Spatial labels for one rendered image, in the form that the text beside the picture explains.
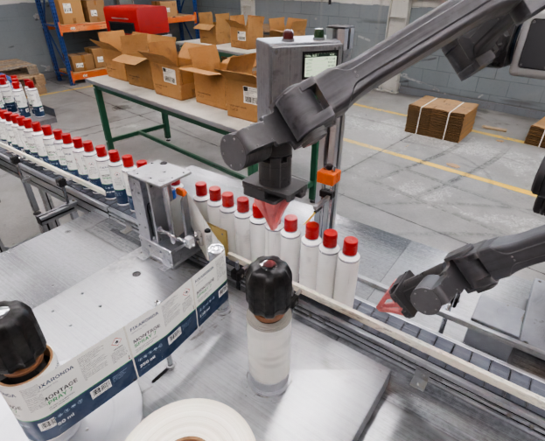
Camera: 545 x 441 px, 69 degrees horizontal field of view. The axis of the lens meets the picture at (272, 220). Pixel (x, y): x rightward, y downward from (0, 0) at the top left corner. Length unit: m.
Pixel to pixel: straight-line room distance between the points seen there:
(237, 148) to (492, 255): 0.48
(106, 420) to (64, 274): 0.59
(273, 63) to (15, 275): 0.98
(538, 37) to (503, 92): 5.15
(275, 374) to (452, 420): 0.38
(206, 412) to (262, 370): 0.17
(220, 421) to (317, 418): 0.24
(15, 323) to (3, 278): 0.74
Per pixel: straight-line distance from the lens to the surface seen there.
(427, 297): 0.80
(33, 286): 1.34
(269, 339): 0.73
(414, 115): 5.01
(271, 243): 1.03
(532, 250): 0.76
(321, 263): 0.96
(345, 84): 0.60
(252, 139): 0.58
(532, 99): 6.29
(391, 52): 0.63
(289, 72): 0.89
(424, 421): 0.94
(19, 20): 8.37
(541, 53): 1.21
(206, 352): 0.94
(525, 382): 1.02
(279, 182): 0.67
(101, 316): 1.08
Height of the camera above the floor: 1.59
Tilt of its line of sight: 32 degrees down
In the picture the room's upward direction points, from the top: straight up
